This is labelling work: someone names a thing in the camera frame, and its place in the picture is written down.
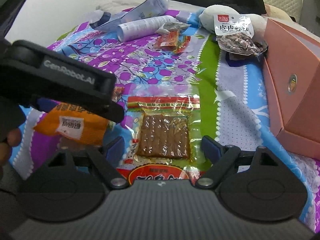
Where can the grey wall cabinet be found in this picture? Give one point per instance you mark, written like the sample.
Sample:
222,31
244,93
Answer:
310,16

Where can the grey duvet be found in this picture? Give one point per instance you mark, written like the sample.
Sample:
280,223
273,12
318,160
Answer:
116,6

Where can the blue white snack bag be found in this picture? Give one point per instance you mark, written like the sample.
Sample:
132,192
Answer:
235,60

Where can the small grey clear packet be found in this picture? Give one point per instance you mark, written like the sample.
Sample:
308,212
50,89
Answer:
168,27

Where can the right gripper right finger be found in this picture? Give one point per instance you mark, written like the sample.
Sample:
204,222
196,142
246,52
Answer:
222,159

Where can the shrimp flavour snack bag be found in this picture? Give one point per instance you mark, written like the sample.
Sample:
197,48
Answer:
241,44

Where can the white blue plush toy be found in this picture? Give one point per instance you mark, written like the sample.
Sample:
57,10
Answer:
224,20

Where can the red clear tofu snack packet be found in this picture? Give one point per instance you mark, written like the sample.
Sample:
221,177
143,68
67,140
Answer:
162,138

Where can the pink cardboard box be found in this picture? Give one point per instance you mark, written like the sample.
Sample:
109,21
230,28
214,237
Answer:
291,75

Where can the colourful floral bed sheet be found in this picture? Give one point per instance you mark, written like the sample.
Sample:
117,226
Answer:
233,100

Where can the clear blue plastic bag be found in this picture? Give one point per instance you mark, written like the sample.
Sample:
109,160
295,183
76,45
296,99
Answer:
107,22

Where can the pink beige pillow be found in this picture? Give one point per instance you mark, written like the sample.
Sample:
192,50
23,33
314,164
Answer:
275,12

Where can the orange snack packet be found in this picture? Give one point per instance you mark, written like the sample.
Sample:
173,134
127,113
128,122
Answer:
75,123

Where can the person's left hand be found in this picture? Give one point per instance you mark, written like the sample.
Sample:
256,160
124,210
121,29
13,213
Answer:
13,139

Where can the small red spicy packet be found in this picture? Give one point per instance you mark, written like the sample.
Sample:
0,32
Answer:
173,42

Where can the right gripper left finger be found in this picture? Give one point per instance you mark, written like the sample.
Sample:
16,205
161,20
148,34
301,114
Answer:
104,162

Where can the white spray can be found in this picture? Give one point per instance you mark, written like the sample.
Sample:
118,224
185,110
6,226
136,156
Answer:
141,28

